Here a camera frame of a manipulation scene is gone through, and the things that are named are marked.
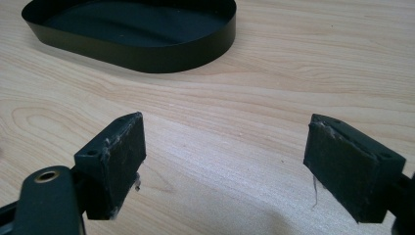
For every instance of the black oval metal tray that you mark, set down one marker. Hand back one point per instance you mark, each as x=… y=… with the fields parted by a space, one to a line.
x=137 y=36

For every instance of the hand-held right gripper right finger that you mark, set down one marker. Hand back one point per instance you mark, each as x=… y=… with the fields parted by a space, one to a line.
x=349 y=176

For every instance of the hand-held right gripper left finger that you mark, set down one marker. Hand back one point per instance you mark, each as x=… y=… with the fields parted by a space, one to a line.
x=112 y=166

